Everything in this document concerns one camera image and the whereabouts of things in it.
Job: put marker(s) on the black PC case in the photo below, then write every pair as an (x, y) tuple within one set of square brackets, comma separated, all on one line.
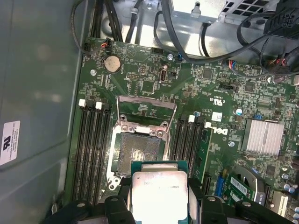
[(35, 81)]

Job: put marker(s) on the blue expansion slot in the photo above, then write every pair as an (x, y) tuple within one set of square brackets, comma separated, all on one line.
[(220, 185)]

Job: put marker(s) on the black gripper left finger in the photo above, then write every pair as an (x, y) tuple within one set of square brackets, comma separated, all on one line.
[(116, 210)]

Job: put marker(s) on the black RAM slot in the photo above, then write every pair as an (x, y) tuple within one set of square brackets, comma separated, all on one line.
[(87, 151), (79, 151), (104, 151), (95, 151), (176, 151), (185, 151), (193, 151)]

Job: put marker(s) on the green motherboard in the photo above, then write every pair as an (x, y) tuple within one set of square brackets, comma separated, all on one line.
[(210, 93)]

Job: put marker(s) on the green RAM stick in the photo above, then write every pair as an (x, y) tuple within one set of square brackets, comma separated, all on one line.
[(204, 151)]

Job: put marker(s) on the white case sticker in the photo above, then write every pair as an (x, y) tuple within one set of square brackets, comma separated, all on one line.
[(10, 144)]

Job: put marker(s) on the silver chipset heatsink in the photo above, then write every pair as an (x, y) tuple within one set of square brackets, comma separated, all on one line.
[(262, 137)]

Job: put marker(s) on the CPU socket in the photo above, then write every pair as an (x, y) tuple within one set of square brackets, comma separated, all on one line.
[(140, 147)]

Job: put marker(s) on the white board sticker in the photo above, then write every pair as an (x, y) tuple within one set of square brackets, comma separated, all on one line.
[(216, 116)]

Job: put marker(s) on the black expansion slot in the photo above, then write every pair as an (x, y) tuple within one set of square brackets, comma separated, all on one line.
[(207, 184)]

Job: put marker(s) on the silver CPU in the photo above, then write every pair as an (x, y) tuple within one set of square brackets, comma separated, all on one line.
[(158, 198)]

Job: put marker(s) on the black power connector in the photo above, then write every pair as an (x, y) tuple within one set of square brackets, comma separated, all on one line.
[(283, 21)]

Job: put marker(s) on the round coin battery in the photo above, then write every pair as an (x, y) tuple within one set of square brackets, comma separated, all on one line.
[(112, 64)]

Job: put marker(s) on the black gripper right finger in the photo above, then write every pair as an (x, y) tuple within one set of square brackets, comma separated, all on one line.
[(210, 210)]

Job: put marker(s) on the silver USB port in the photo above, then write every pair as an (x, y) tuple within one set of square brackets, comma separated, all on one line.
[(164, 74)]

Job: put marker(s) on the small red black plug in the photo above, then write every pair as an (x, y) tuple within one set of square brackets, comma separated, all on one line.
[(106, 44)]

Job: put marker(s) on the silver drive cage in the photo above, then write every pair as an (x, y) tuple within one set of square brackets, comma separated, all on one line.
[(182, 14)]

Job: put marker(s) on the black graphics card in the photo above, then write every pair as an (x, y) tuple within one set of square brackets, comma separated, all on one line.
[(240, 186)]

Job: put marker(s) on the metal socket cover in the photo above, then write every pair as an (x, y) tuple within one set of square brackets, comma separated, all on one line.
[(144, 100)]

